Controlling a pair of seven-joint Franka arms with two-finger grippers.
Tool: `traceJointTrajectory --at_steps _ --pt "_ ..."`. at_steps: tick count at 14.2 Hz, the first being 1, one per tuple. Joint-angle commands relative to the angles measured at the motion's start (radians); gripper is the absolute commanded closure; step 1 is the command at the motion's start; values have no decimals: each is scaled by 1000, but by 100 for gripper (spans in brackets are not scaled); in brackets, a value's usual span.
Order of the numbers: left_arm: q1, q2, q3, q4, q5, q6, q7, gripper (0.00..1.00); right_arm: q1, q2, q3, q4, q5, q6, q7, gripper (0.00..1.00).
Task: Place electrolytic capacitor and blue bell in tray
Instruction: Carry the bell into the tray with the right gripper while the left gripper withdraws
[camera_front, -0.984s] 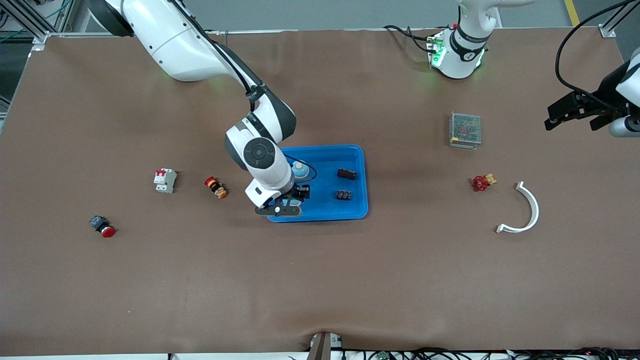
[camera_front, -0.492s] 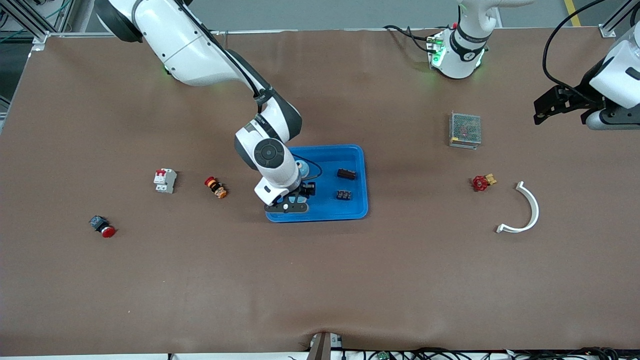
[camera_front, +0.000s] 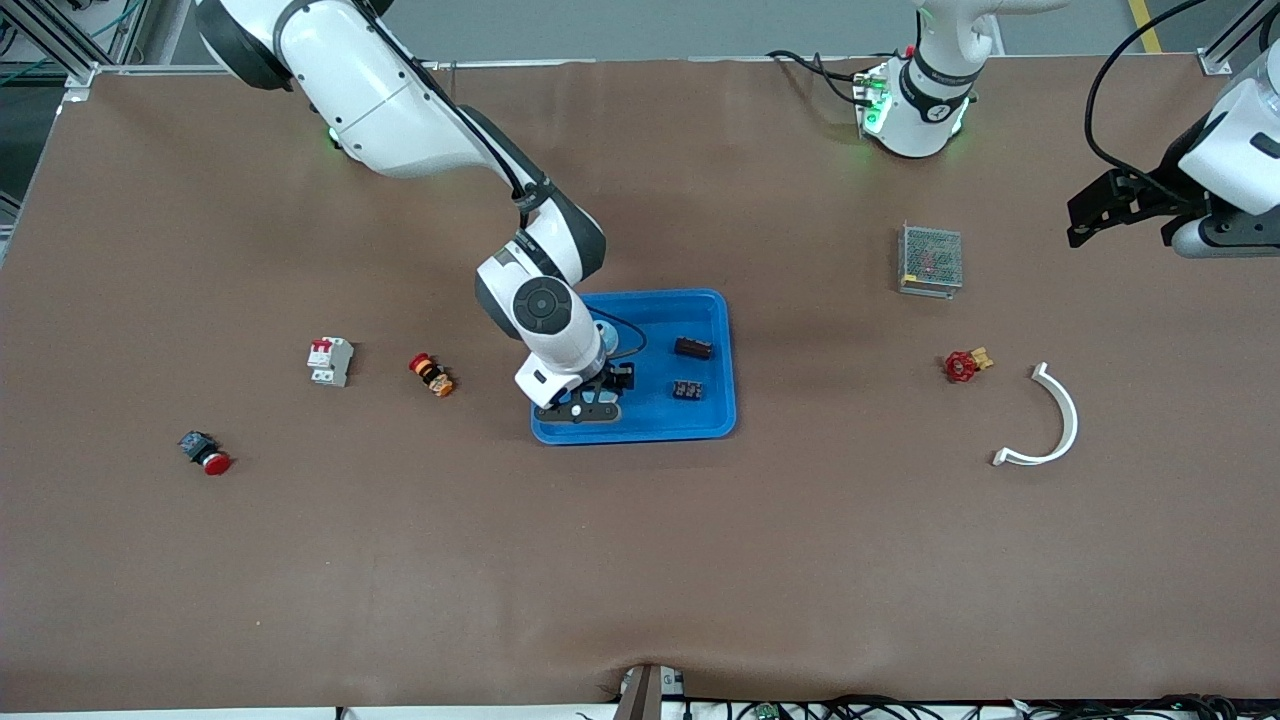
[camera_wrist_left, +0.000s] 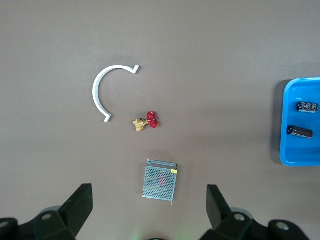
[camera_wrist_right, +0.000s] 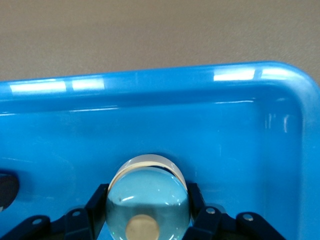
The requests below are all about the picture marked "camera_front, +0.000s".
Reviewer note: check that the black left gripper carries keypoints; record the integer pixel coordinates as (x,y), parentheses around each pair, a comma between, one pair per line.
(1157,189)

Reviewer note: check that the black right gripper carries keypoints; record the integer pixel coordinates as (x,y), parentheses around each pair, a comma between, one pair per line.
(619,378)

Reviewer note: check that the blue desk bell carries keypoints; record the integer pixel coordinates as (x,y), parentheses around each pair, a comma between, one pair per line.
(608,338)
(592,396)

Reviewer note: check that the small black electronic component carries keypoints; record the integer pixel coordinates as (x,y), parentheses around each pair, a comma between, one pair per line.
(686,390)

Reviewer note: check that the dark brown electrolytic capacitor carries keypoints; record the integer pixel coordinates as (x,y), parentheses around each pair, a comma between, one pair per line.
(694,348)

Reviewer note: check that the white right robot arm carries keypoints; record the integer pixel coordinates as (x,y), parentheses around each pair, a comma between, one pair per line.
(380,100)

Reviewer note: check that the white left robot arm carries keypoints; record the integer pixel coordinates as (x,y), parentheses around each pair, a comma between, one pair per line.
(925,120)

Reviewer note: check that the blue plastic tray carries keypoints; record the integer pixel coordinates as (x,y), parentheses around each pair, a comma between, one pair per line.
(660,420)

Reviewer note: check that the metal mesh power supply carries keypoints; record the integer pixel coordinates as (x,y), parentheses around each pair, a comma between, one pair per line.
(930,258)

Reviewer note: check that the white circuit breaker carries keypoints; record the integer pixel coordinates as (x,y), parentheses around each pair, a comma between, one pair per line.
(332,362)

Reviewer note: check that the red mushroom push button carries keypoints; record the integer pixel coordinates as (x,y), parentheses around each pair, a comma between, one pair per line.
(205,452)

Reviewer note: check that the orange red emergency stop switch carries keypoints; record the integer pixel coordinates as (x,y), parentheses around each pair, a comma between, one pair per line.
(432,376)

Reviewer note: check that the aluminium frame post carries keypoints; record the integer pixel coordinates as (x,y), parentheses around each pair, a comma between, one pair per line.
(82,82)
(1214,63)

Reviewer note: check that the white curved plastic bracket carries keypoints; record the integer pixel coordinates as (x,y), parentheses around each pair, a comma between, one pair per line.
(1072,420)

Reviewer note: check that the metal table edge bracket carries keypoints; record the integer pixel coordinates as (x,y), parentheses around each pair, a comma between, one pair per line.
(645,695)

